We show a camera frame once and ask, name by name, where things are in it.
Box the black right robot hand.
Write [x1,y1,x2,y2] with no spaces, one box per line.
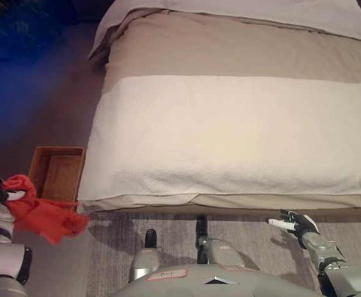
[267,209,320,248]

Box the red cloth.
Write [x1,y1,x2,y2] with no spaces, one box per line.
[1,174,91,246]

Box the brown wicker basket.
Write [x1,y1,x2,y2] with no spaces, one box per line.
[27,146,85,213]

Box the bed with beige bedding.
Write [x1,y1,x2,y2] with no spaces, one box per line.
[77,9,361,217]

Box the pale grey bed sheet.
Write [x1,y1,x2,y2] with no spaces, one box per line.
[87,0,361,61]

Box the silver right robot leg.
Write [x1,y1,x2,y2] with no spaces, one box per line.
[195,215,246,270]

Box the silver robot leg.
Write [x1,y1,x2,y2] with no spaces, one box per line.
[195,215,246,270]
[128,228,163,284]

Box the grey robot torso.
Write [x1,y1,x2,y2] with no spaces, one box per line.
[109,262,320,297]

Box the white terry blanket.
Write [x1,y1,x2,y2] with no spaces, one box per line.
[77,75,361,207]

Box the grey patterned rug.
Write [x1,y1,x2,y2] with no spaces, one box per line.
[81,210,361,297]

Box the silver left robot leg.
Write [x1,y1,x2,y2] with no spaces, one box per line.
[128,228,163,284]

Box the brown low bed frame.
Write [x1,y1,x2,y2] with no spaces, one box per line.
[100,207,361,217]

